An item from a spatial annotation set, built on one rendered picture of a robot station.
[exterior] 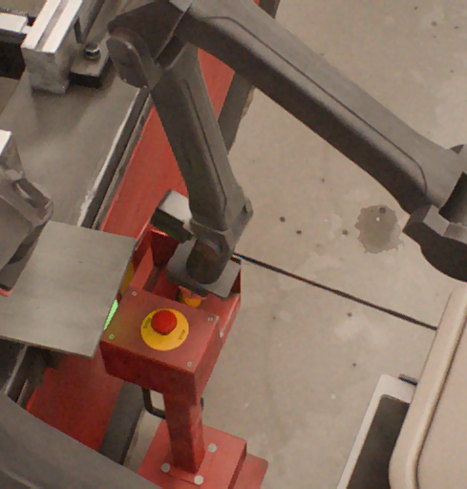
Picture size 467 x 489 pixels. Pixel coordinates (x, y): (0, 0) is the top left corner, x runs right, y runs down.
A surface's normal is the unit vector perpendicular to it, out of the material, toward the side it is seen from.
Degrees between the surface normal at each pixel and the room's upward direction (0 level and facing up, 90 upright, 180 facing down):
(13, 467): 61
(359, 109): 28
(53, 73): 90
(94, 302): 0
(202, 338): 0
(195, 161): 97
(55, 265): 0
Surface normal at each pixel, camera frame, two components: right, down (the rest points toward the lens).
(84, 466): 0.69, -0.71
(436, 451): -0.62, -0.65
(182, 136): -0.45, 0.80
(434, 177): 0.34, -0.23
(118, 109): 0.00, -0.57
